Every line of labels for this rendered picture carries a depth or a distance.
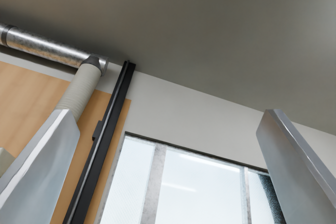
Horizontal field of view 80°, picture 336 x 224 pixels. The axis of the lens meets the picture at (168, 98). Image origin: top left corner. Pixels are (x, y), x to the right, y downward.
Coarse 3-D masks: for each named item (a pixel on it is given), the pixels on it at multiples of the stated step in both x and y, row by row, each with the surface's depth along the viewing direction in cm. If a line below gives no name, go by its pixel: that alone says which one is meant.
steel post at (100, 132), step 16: (128, 64) 163; (128, 80) 155; (112, 96) 143; (112, 112) 137; (96, 128) 128; (112, 128) 131; (96, 144) 121; (96, 160) 118; (80, 176) 112; (96, 176) 114; (80, 192) 106; (80, 208) 104
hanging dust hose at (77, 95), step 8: (88, 64) 140; (80, 72) 136; (88, 72) 137; (96, 72) 141; (72, 80) 133; (80, 80) 131; (88, 80) 135; (96, 80) 143; (72, 88) 128; (80, 88) 129; (88, 88) 134; (64, 96) 124; (72, 96) 124; (80, 96) 127; (88, 96) 133; (64, 104) 120; (72, 104) 123; (80, 104) 126; (72, 112) 120; (80, 112) 126
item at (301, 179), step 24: (264, 120) 10; (288, 120) 9; (264, 144) 10; (288, 144) 8; (288, 168) 8; (312, 168) 7; (288, 192) 8; (312, 192) 7; (288, 216) 8; (312, 216) 7
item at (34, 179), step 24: (48, 120) 9; (72, 120) 11; (48, 144) 8; (72, 144) 11; (24, 168) 7; (48, 168) 8; (0, 192) 6; (24, 192) 7; (48, 192) 8; (0, 216) 6; (24, 216) 7; (48, 216) 8
